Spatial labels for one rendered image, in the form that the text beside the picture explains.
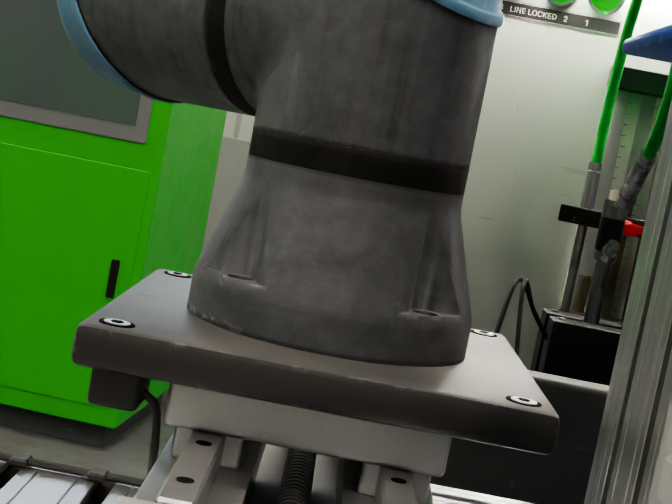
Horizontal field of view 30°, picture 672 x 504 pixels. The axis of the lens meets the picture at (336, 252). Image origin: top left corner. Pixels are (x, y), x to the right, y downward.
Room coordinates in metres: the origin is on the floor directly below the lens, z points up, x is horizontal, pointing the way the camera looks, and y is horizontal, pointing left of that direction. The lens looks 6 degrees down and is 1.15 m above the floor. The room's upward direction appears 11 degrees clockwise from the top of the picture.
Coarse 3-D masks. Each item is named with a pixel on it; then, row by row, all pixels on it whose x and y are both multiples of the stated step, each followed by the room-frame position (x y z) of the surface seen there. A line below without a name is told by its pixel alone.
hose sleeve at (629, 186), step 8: (640, 152) 1.29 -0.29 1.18; (640, 160) 1.29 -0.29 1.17; (648, 160) 1.29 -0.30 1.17; (632, 168) 1.32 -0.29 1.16; (640, 168) 1.30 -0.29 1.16; (648, 168) 1.30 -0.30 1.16; (632, 176) 1.32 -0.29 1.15; (640, 176) 1.31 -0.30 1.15; (624, 184) 1.34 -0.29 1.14; (632, 184) 1.33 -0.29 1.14; (640, 184) 1.32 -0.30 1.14; (624, 192) 1.34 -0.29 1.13; (632, 192) 1.34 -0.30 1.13
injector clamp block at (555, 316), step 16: (544, 320) 1.43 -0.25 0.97; (560, 320) 1.38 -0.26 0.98; (576, 320) 1.43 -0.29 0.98; (560, 336) 1.37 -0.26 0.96; (576, 336) 1.37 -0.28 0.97; (592, 336) 1.37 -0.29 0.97; (608, 336) 1.37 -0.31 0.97; (544, 352) 1.38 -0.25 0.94; (560, 352) 1.37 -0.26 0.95; (576, 352) 1.37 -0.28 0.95; (592, 352) 1.37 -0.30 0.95; (608, 352) 1.37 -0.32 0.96; (544, 368) 1.37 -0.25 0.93; (560, 368) 1.37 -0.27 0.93; (576, 368) 1.37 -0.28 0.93; (592, 368) 1.37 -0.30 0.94; (608, 368) 1.37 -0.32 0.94; (608, 384) 1.37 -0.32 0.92
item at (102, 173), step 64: (0, 0) 3.88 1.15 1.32; (0, 64) 3.87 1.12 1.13; (64, 64) 3.85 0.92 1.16; (0, 128) 3.88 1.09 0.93; (64, 128) 3.86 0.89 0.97; (128, 128) 3.83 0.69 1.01; (192, 128) 4.13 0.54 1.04; (0, 192) 3.87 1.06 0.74; (64, 192) 3.85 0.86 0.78; (128, 192) 3.83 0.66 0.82; (192, 192) 4.30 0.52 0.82; (0, 256) 3.87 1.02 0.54; (64, 256) 3.85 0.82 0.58; (128, 256) 3.83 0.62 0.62; (192, 256) 4.47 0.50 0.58; (0, 320) 3.86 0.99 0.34; (64, 320) 3.84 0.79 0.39; (0, 384) 3.86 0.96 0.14; (64, 384) 3.84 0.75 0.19
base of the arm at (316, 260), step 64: (256, 192) 0.63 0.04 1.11; (320, 192) 0.61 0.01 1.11; (384, 192) 0.61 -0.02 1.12; (448, 192) 0.63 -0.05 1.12; (256, 256) 0.62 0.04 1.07; (320, 256) 0.60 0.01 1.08; (384, 256) 0.60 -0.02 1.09; (448, 256) 0.63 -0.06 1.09; (256, 320) 0.60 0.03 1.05; (320, 320) 0.59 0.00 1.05; (384, 320) 0.60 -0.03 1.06; (448, 320) 0.62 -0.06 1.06
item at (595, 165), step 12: (636, 0) 1.56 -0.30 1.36; (636, 12) 1.57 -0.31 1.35; (624, 24) 1.58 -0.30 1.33; (624, 36) 1.59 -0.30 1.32; (624, 60) 1.60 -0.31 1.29; (612, 72) 1.60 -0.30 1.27; (612, 84) 1.60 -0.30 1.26; (612, 96) 1.60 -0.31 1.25; (612, 108) 1.61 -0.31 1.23; (660, 108) 1.25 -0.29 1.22; (600, 120) 1.61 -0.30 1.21; (660, 120) 1.25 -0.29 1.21; (600, 132) 1.61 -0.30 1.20; (660, 132) 1.26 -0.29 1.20; (600, 144) 1.61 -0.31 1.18; (648, 144) 1.27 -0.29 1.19; (660, 144) 1.27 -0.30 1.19; (600, 156) 1.61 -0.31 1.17; (648, 156) 1.28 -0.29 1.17; (588, 168) 1.62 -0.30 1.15; (600, 168) 1.61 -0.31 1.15
